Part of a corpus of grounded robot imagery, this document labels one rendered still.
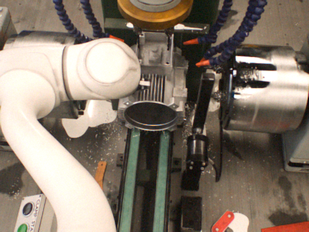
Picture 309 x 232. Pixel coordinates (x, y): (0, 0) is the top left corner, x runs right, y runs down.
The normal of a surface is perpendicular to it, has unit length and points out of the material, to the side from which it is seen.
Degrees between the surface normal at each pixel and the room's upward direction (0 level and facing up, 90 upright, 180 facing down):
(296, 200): 0
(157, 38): 90
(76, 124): 0
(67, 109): 80
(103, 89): 98
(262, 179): 0
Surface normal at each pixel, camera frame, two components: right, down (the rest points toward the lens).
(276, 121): -0.08, 0.71
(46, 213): 0.84, -0.22
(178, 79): 0.00, -0.52
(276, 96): -0.06, 0.20
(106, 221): 0.68, -0.67
